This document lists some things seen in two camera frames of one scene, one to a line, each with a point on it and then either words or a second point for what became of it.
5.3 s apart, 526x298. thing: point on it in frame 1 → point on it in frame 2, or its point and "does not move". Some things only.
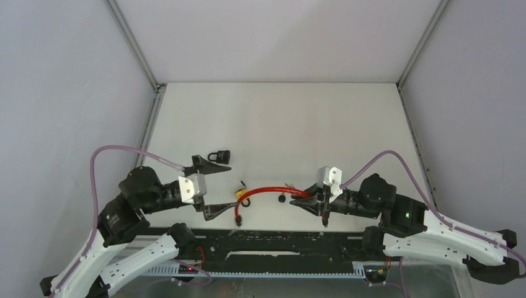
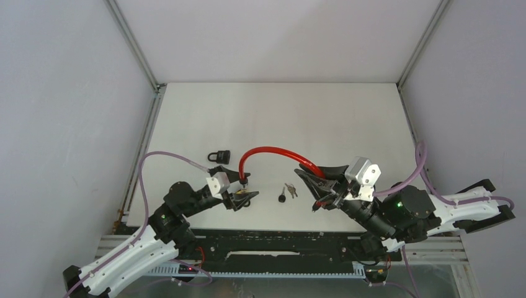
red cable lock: x=237 y=219 → x=244 y=179
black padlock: x=223 y=156 does not move
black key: x=282 y=197 does not move
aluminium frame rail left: x=141 y=58 does not move
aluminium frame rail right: x=407 y=115 does not move
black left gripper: x=211 y=210 → x=237 y=200
